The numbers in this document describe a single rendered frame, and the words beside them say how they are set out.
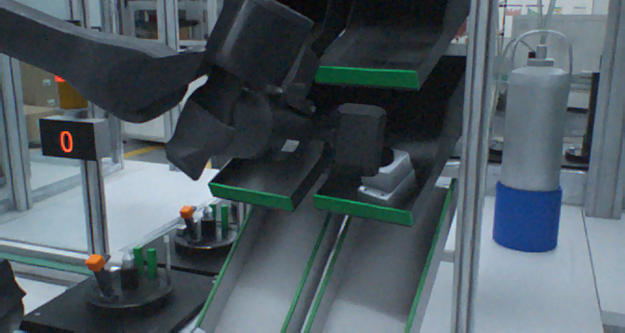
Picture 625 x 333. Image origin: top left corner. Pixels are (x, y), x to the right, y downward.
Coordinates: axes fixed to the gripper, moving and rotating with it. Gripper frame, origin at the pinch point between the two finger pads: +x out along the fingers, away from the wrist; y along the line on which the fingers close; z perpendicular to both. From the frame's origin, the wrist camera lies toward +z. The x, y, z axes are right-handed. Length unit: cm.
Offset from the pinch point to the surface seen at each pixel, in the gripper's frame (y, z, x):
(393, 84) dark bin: -3.6, 6.9, 9.6
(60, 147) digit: 64, -8, 20
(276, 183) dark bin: 13.3, -6.9, 14.7
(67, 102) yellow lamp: 62, 0, 18
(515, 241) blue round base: -2, -18, 101
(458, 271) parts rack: -8.7, -15.5, 28.7
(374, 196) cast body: -1.9, -6.2, 12.6
